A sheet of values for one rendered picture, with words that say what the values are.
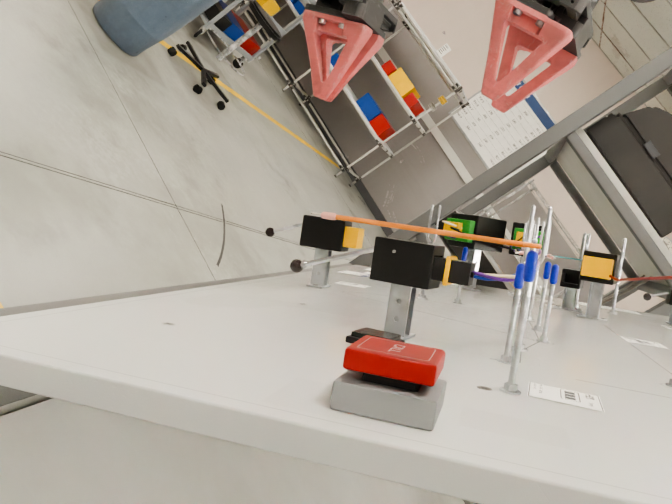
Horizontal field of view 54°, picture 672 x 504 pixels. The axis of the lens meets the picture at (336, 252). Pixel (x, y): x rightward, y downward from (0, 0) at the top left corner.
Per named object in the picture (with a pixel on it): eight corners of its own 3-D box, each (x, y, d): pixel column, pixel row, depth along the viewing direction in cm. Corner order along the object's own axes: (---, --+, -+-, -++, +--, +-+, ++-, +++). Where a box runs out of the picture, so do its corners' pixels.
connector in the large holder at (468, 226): (472, 243, 124) (475, 221, 123) (462, 241, 122) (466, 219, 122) (449, 239, 128) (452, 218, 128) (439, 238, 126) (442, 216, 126)
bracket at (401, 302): (391, 331, 64) (399, 280, 64) (415, 336, 63) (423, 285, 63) (376, 336, 60) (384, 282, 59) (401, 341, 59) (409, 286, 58)
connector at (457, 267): (423, 275, 62) (427, 254, 62) (475, 284, 60) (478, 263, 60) (416, 276, 59) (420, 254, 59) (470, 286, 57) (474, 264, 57)
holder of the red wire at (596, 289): (613, 317, 114) (624, 256, 114) (606, 323, 102) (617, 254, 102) (583, 311, 116) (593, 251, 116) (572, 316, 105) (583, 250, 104)
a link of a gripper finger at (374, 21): (362, 113, 66) (392, 20, 65) (335, 98, 59) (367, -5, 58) (305, 96, 68) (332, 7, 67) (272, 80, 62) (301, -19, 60)
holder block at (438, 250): (383, 277, 64) (389, 237, 64) (439, 288, 62) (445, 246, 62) (368, 279, 60) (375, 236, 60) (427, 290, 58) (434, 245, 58)
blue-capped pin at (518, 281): (498, 359, 57) (514, 261, 57) (515, 363, 57) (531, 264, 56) (495, 361, 56) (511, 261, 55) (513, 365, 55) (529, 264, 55)
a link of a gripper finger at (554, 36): (528, 127, 59) (590, 33, 57) (518, 111, 53) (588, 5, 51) (466, 91, 61) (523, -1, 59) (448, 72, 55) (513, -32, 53)
